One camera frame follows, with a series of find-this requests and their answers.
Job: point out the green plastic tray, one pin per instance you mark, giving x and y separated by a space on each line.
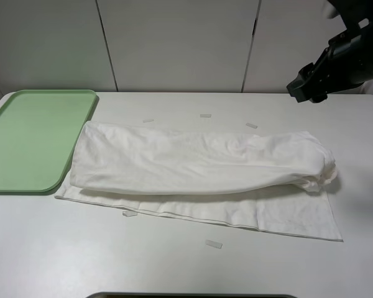
38 132

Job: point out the white short sleeve t-shirt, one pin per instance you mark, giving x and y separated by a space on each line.
274 184

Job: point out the tape marker front left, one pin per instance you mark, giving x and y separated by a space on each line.
129 213

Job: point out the tape marker back right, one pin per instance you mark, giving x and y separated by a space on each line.
251 125

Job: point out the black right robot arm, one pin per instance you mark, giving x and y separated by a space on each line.
354 14

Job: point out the tape marker front middle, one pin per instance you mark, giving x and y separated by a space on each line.
213 244

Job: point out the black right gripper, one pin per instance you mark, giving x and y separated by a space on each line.
345 64

